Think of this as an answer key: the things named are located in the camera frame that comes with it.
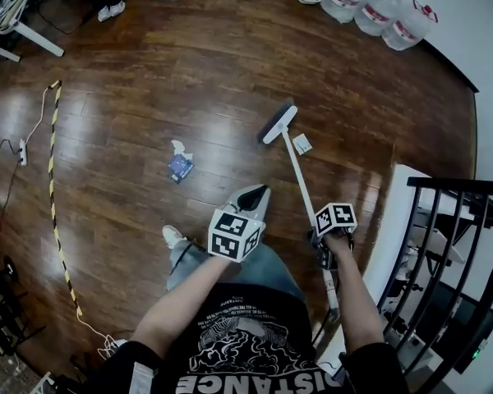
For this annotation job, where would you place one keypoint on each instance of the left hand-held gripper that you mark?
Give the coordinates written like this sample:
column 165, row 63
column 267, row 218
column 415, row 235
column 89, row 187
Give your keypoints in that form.
column 230, row 238

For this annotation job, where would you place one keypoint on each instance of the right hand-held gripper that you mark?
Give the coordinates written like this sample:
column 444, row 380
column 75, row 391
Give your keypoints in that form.
column 334, row 219

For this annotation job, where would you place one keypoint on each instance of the blue packet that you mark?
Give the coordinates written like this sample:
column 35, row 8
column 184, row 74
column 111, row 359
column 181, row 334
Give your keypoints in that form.
column 181, row 166

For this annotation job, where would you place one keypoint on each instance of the white broom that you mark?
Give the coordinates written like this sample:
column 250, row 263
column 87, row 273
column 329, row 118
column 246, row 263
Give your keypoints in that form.
column 281, row 123

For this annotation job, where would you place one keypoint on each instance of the person's left forearm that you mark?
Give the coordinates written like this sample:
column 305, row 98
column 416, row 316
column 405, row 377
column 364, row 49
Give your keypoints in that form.
column 181, row 302

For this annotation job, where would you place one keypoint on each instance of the person's right forearm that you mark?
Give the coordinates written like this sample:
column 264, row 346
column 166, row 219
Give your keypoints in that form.
column 353, row 294

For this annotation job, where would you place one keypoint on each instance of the person's blue jeans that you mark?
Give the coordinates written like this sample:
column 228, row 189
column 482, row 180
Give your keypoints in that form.
column 267, row 269

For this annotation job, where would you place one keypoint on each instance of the person's white left shoe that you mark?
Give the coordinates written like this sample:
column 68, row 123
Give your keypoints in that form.
column 173, row 236

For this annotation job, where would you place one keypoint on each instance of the black stair railing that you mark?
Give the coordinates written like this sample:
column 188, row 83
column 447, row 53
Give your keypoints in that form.
column 456, row 185

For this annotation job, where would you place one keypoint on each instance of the person's black printed t-shirt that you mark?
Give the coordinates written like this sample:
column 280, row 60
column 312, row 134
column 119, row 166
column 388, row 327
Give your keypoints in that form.
column 246, row 343

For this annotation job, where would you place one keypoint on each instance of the white power strip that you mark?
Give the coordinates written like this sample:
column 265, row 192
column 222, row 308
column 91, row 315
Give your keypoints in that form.
column 23, row 152

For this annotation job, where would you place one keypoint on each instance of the white leg office desk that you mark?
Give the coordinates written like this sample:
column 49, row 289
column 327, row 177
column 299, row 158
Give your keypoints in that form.
column 41, row 39

